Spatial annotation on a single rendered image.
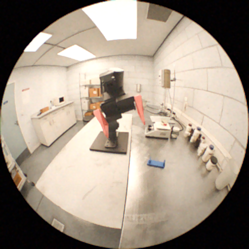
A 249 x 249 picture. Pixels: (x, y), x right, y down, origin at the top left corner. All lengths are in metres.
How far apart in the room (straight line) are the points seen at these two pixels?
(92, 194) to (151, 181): 0.27
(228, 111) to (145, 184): 0.71
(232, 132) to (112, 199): 0.78
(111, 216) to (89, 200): 0.11
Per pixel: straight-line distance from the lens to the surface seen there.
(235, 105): 0.72
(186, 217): 0.45
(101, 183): 0.43
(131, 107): 0.29
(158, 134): 0.70
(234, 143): 0.72
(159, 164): 0.49
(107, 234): 1.31
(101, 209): 0.38
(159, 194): 0.41
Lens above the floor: 1.27
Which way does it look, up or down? 24 degrees down
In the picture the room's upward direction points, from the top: straight up
